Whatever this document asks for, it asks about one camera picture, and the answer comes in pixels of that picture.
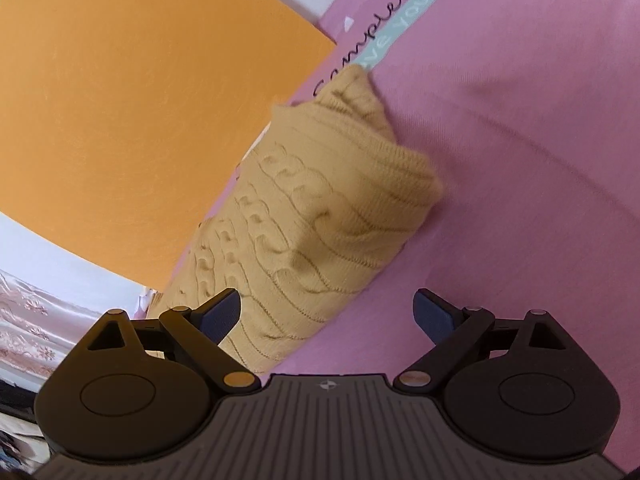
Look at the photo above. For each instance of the mustard cable-knit cardigan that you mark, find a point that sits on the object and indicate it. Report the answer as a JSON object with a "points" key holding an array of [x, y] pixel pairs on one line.
{"points": [[319, 207]]}

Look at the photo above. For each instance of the white floral curtain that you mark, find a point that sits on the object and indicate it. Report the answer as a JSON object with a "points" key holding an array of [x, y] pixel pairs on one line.
{"points": [[44, 314]]}

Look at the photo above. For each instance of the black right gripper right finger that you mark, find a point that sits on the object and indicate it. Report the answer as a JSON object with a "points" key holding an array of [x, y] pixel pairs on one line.
{"points": [[458, 336]]}

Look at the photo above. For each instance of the orange headboard panel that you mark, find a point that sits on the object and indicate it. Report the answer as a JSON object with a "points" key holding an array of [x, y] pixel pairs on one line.
{"points": [[122, 120]]}

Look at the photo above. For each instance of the pink printed bed sheet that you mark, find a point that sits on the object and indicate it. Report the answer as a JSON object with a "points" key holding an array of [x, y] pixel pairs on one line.
{"points": [[529, 112]]}

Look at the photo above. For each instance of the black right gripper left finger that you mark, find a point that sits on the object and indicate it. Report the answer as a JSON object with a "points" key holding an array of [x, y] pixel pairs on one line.
{"points": [[196, 336]]}

